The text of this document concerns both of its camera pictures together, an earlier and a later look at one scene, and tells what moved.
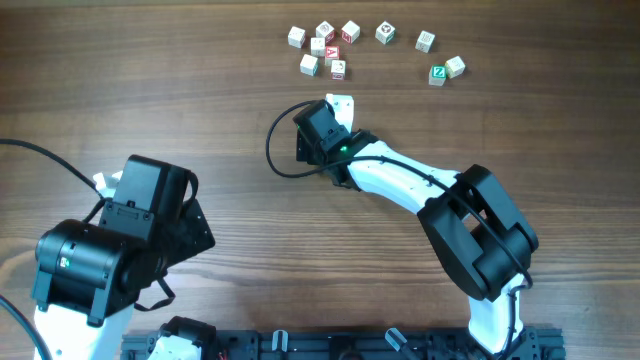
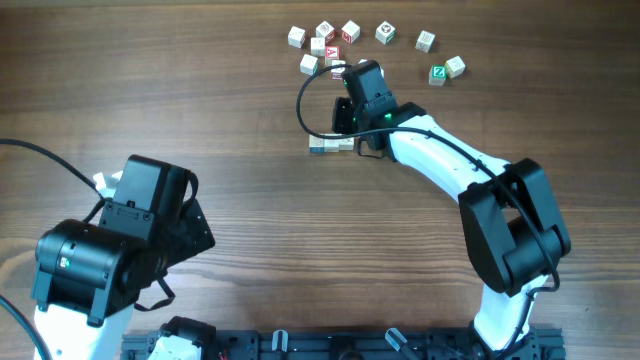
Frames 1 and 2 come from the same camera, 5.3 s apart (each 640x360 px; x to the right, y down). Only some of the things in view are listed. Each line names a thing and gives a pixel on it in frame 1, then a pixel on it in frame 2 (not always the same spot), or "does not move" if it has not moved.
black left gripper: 190,234 does not move
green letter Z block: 437,74 does not move
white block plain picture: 425,41 does not move
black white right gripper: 304,151 -> 342,105
